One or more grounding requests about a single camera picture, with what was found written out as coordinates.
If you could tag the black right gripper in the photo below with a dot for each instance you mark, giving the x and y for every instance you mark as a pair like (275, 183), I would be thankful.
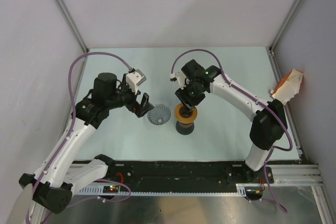
(186, 100)

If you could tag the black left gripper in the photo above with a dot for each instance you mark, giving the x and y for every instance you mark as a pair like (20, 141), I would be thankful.
(145, 105)

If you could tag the smoked glass dripper cone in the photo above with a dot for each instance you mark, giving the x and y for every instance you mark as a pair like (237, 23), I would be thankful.
(159, 115)

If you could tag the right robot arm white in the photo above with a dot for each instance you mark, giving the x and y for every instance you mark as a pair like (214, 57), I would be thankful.
(267, 117)

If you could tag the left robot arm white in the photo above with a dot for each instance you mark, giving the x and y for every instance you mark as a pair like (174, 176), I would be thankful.
(54, 188)

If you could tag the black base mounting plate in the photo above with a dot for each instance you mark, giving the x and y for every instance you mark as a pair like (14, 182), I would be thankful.
(180, 176)

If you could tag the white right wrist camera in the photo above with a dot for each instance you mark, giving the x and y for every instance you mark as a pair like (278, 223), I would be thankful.
(181, 78)

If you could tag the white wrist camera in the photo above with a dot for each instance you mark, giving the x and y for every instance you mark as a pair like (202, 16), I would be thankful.
(181, 78)
(135, 79)

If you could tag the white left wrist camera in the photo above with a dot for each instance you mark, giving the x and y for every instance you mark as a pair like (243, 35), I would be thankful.
(135, 79)

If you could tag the grey slotted cable duct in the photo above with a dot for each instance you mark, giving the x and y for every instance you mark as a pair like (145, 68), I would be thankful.
(104, 190)

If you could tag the aluminium frame rail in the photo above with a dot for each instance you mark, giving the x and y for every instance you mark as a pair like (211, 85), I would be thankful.
(297, 175)

